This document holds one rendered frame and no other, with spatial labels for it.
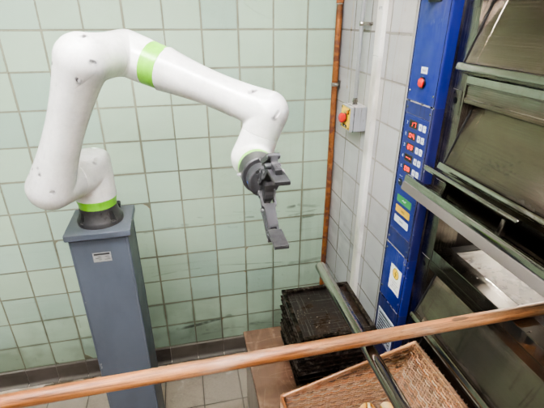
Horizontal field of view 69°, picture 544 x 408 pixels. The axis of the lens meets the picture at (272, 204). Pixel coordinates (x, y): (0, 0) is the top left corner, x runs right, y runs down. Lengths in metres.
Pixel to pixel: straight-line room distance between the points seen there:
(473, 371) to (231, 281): 1.37
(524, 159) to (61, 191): 1.17
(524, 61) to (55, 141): 1.10
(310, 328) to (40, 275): 1.38
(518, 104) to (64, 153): 1.10
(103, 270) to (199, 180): 0.70
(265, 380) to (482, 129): 1.15
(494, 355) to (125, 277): 1.15
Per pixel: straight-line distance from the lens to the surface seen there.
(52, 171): 1.21
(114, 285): 1.52
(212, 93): 1.06
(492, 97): 1.11
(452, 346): 1.33
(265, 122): 1.01
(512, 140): 1.08
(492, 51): 1.10
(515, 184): 1.04
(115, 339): 1.67
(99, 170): 1.36
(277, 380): 1.66
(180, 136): 1.89
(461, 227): 0.96
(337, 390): 1.48
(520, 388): 1.20
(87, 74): 1.05
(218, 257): 2.17
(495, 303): 1.18
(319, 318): 1.54
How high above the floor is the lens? 1.83
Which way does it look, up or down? 25 degrees down
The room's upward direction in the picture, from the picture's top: straight up
